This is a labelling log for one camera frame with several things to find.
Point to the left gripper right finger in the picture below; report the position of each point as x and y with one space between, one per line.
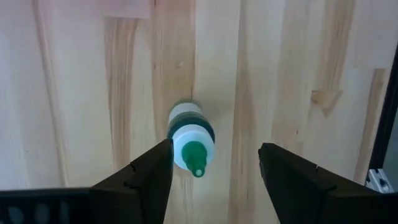
295 189

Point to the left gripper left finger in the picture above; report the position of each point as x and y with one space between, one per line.
146 186

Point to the large green food coloring bottle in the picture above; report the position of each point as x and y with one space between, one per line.
192 140

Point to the silver aluminium extrusion piece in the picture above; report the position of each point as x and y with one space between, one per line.
379 180

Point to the black metal table frame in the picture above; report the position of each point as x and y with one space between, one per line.
382 124

